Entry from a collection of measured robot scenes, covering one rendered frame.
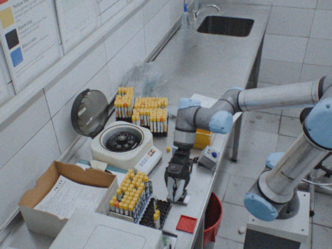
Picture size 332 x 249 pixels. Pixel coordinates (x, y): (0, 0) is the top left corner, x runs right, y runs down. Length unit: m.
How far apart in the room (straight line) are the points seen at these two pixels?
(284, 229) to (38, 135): 1.00
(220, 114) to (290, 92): 0.22
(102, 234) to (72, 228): 0.09
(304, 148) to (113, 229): 0.57
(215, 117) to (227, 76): 1.19
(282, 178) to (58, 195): 0.86
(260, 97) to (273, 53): 2.55
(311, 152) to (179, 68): 1.51
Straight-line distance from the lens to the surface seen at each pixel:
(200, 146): 1.73
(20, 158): 1.49
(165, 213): 1.45
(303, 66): 3.78
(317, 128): 0.97
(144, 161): 1.61
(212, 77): 2.32
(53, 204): 1.50
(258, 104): 1.20
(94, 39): 1.74
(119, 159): 1.55
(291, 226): 1.44
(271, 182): 1.18
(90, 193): 1.50
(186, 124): 1.22
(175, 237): 1.36
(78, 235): 1.08
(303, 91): 1.13
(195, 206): 1.50
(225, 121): 1.15
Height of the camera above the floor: 2.01
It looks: 37 degrees down
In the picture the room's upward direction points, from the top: 2 degrees counter-clockwise
